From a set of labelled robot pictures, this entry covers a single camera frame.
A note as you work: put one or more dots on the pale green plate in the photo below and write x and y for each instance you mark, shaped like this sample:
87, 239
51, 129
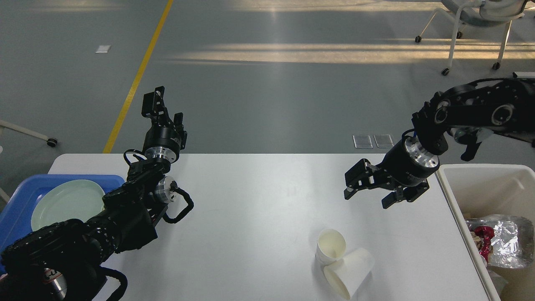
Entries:
78, 199

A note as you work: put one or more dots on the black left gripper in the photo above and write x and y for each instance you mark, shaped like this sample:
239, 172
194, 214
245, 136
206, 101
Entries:
162, 140

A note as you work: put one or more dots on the blue plastic tray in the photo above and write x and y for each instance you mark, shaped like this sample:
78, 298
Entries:
16, 216

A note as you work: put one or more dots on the white caster leg left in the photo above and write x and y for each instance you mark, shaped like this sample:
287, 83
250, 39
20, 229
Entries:
51, 142

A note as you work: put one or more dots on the foil bag with brown paper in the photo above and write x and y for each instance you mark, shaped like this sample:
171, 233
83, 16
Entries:
513, 241

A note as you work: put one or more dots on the clear floor plate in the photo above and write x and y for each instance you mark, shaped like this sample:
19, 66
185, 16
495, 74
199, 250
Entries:
362, 142
383, 141

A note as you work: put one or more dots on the white plastic bin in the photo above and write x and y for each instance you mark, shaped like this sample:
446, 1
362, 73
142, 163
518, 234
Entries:
478, 190

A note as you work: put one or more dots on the white bar on floor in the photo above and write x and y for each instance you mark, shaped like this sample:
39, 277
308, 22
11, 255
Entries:
524, 74

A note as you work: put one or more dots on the white paper cup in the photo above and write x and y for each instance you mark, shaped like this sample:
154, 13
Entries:
330, 246
346, 275

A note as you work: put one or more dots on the red crushed wrapper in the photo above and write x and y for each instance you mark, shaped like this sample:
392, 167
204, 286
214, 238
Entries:
485, 234

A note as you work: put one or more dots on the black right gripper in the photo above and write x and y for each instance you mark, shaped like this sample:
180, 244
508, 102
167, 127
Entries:
404, 169

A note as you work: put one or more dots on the white rolling chair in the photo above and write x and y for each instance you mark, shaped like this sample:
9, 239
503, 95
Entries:
477, 13

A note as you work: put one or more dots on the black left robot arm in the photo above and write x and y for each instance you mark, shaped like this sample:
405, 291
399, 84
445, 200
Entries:
63, 261

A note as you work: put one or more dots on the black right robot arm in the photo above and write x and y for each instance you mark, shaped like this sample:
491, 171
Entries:
469, 113

